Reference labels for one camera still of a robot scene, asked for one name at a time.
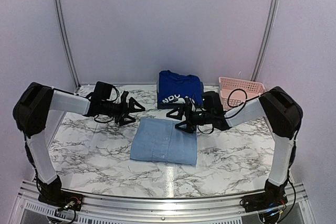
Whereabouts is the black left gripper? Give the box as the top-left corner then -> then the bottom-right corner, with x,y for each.
101,97 -> 145,126

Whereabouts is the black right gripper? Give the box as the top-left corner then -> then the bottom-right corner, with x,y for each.
165,104 -> 213,133

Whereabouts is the royal blue printed t-shirt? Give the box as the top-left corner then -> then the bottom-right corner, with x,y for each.
157,70 -> 204,109

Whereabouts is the light blue shirt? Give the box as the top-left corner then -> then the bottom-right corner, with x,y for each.
130,118 -> 197,166

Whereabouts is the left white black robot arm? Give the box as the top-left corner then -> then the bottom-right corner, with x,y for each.
13,81 -> 145,206

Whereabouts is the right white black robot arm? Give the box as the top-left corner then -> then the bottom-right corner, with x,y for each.
166,87 -> 303,211

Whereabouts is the pink perforated plastic basket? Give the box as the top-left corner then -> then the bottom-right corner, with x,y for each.
218,77 -> 266,110

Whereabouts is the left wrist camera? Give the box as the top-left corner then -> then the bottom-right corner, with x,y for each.
120,91 -> 129,104

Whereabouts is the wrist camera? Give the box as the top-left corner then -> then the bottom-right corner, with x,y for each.
184,97 -> 197,112
120,91 -> 129,104

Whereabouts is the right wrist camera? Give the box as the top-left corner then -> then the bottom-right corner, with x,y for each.
184,97 -> 197,112

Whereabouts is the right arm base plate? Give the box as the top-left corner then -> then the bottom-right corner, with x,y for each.
239,193 -> 288,212

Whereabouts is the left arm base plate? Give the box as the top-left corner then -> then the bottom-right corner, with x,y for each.
38,191 -> 83,211

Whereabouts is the aluminium front rail frame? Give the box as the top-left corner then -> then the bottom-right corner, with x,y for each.
9,180 -> 316,223

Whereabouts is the left aluminium corner post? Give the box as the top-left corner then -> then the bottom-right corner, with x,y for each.
54,0 -> 81,89

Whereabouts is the aluminium corner post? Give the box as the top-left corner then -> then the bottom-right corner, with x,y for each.
54,0 -> 81,89
251,0 -> 279,81

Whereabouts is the right aluminium corner post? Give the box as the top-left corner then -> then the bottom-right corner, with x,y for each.
251,0 -> 279,81

